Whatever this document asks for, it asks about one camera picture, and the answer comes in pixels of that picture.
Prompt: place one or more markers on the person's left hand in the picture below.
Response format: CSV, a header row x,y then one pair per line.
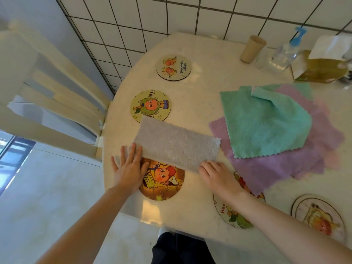
x,y
128,173

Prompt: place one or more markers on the person's right hand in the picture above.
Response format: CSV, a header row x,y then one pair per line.
x,y
220,178

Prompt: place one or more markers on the person's left little finger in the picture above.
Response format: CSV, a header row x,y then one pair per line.
x,y
114,164

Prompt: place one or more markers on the person's left middle finger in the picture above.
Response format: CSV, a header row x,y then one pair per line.
x,y
133,153

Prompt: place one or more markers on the person's right thumb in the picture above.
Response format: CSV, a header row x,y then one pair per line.
x,y
202,170

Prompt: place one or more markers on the person's left thumb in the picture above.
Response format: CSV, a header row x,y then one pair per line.
x,y
145,168

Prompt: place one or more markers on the grey textured cleaning cloth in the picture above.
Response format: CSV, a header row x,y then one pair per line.
x,y
176,145

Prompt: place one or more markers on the person's right forearm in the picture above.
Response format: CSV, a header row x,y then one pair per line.
x,y
288,230

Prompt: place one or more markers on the person's left forearm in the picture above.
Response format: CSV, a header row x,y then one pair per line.
x,y
90,228

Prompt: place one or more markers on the orange coaster red-capped figure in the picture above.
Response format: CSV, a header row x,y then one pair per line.
x,y
162,180

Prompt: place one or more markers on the yellow coaster green-hooded figure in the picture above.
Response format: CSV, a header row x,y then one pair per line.
x,y
150,104

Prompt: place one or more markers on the white coaster with green figure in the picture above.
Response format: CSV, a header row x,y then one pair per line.
x,y
233,214

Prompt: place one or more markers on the purple cleaning cloth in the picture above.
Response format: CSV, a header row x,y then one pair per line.
x,y
275,167

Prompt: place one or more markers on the person's dark trousers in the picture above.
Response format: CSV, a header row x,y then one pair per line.
x,y
181,250

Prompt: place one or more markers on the cream wooden chair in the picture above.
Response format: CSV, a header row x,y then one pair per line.
x,y
55,101

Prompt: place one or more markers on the cream coaster two orange figures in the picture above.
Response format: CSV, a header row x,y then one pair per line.
x,y
173,67

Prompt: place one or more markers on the white coaster with brown rim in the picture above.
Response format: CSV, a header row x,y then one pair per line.
x,y
319,217

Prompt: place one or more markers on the clear drinking glass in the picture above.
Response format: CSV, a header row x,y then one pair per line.
x,y
263,59

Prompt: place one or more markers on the pink cleaning cloth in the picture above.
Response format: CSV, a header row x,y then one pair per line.
x,y
332,159

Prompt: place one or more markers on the beige cup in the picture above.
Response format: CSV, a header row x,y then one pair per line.
x,y
252,49

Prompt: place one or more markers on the clear bottle with blue pump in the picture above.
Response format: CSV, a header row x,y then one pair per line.
x,y
286,53

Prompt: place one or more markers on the olive tissue pack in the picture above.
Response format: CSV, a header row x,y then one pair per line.
x,y
319,64

